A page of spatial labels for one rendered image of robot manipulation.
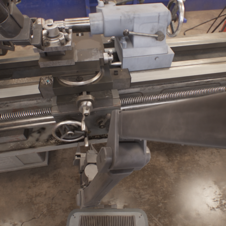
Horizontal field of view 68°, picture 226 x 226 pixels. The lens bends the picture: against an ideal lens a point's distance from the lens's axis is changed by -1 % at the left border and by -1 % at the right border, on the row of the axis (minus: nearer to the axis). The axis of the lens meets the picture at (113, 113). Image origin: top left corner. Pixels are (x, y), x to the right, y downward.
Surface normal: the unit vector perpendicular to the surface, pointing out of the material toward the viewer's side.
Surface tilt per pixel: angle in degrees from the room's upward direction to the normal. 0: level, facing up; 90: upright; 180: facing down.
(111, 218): 0
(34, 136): 0
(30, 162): 90
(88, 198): 63
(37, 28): 30
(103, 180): 71
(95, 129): 90
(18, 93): 36
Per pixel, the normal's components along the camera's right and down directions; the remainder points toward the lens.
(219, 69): 0.09, -0.07
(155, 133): -0.93, 0.00
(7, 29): 0.54, 0.83
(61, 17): 0.16, 0.76
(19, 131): -0.01, -0.64
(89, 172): 0.31, -0.65
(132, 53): 0.14, 0.36
